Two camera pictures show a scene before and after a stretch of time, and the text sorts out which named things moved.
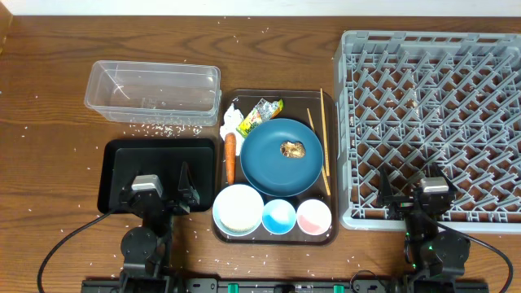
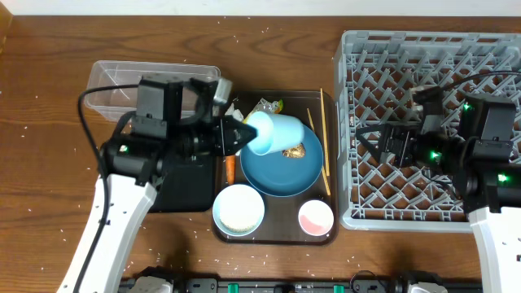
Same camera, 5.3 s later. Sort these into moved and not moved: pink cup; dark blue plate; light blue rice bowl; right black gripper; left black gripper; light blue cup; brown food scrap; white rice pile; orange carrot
Moved: left black gripper; right black gripper; light blue cup
Not moved: brown food scrap; pink cup; light blue rice bowl; orange carrot; white rice pile; dark blue plate
